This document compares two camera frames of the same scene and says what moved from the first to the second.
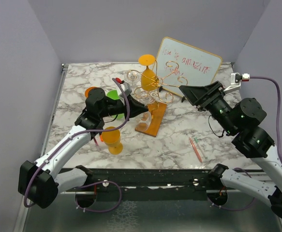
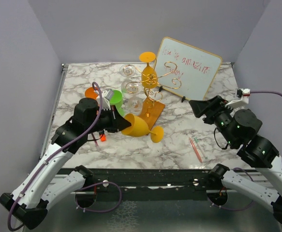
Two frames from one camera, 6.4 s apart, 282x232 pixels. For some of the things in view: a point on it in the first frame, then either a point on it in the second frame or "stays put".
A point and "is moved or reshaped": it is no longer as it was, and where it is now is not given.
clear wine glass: [132, 76] -> [127, 70]
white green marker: [196, 139] stays put
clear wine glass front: [143, 121] is moved or reshaped
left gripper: [135, 107] -> [118, 123]
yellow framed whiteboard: [179, 65] stays put
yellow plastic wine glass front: [111, 138] -> [139, 128]
